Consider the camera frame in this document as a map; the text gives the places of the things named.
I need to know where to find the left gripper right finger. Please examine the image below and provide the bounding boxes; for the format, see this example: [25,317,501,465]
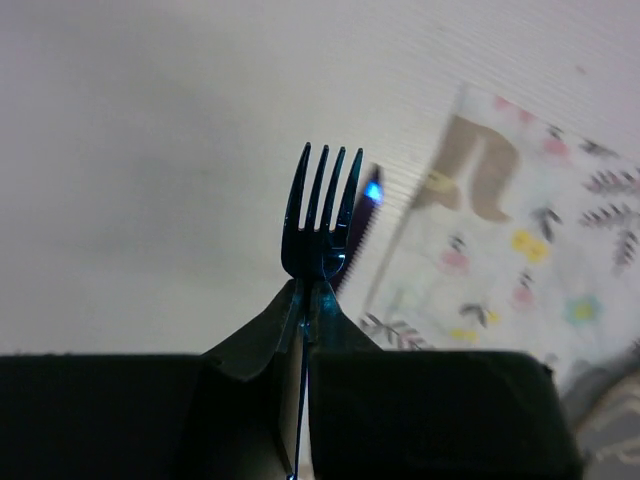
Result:
[308,282,583,479]

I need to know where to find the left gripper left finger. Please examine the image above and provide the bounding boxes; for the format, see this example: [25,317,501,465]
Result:
[1,280,300,479]

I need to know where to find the blue plastic fork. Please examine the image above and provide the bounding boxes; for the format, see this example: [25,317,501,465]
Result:
[275,143,372,479]

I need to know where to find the dark blue plastic knife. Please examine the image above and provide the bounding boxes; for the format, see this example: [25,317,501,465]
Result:
[330,164,384,294]

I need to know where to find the grey reindeer plate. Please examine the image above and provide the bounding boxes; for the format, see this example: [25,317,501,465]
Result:
[577,377,639,480]

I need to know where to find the patterned cloth placemat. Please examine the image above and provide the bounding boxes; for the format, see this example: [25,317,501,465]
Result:
[361,86,639,384]

